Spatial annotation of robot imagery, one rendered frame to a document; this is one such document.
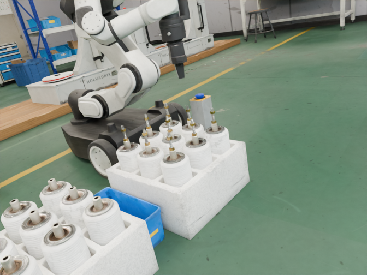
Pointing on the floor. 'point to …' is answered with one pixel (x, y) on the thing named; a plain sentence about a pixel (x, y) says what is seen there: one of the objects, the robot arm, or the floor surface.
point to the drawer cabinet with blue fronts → (6, 57)
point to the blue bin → (138, 211)
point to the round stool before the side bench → (262, 23)
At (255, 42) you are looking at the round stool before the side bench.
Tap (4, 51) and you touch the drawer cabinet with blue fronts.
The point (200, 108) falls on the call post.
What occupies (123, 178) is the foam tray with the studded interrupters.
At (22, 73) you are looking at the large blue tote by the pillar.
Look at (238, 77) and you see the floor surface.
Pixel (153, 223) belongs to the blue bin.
